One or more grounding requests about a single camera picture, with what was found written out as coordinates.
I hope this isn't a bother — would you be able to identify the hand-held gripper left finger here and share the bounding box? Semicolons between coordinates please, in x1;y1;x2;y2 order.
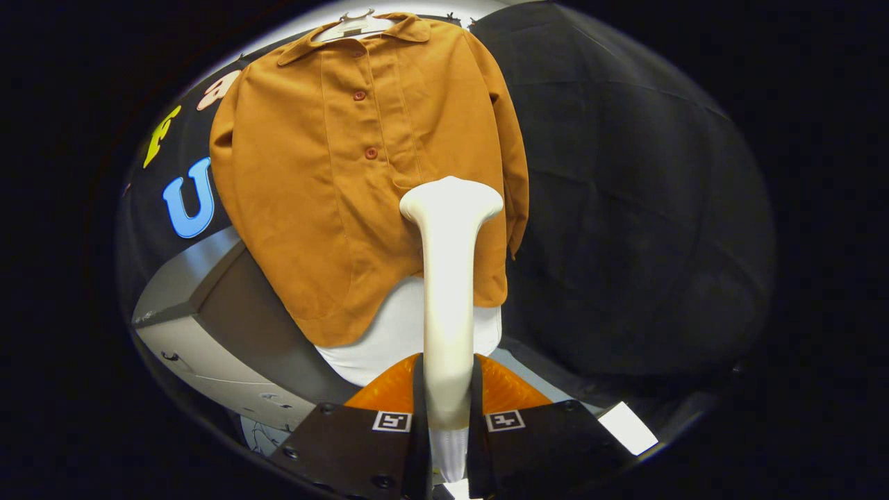
266;353;433;500

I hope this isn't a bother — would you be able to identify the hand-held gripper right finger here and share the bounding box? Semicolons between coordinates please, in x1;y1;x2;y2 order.
467;354;636;500

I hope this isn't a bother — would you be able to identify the translucent garment steamer hose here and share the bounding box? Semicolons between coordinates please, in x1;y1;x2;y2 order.
429;427;470;484

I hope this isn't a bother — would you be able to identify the white garment steamer head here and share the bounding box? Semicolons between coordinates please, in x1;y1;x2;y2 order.
399;176;504;431

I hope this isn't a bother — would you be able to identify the orange button-up shirt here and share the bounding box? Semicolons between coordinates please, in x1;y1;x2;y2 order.
208;12;530;348

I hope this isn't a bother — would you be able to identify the grey cabinet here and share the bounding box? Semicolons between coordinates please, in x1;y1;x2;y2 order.
132;226;362;433

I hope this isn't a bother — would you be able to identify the black backdrop cloth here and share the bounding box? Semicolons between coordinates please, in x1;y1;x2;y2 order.
122;0;775;417

